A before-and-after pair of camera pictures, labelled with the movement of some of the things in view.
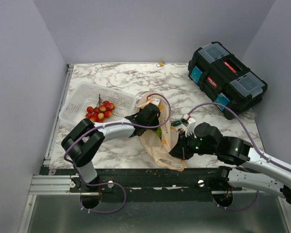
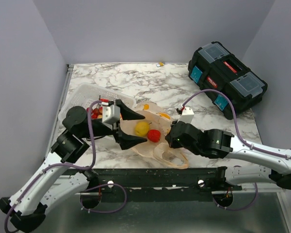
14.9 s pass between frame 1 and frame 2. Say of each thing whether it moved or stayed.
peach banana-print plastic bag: moved
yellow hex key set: stayed
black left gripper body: moved
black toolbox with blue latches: stayed
